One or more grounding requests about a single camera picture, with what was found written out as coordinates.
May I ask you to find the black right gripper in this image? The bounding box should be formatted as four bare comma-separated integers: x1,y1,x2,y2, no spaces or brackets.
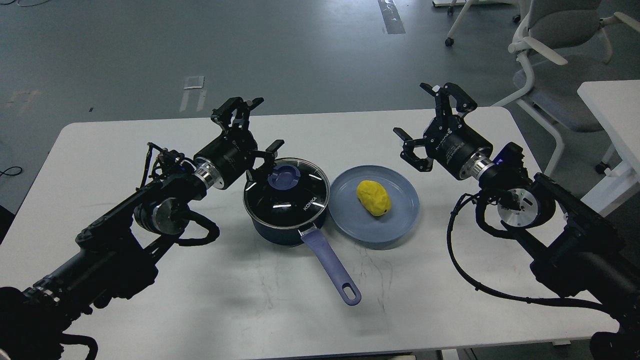
393,82,494,181

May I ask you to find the white side table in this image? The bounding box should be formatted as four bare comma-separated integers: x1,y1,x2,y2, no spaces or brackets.
577,79,640,217

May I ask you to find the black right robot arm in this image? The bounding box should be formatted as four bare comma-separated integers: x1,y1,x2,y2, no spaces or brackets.
393,82,640,360

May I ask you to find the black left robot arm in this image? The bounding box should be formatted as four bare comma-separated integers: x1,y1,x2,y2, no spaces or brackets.
0,96,284,360

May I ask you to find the blue plate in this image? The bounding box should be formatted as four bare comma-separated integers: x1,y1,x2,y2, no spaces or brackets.
329,165,420,249

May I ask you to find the grey office chair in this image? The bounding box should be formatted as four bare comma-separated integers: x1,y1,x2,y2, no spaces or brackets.
496,0,639,176

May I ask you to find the white chair base with casters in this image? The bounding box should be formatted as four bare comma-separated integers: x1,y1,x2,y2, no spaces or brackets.
433,0,523,47

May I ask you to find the glass pot lid blue knob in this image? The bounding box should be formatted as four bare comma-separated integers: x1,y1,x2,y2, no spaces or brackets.
243,157,330,229

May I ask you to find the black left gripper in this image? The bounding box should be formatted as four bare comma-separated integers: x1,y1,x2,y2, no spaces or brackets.
193,96,285,191

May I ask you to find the yellow potato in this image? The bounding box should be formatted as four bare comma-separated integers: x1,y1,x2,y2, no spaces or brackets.
356,180,393,217

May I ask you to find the dark blue saucepan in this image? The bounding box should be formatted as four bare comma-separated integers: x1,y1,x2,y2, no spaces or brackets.
243,157,362,306

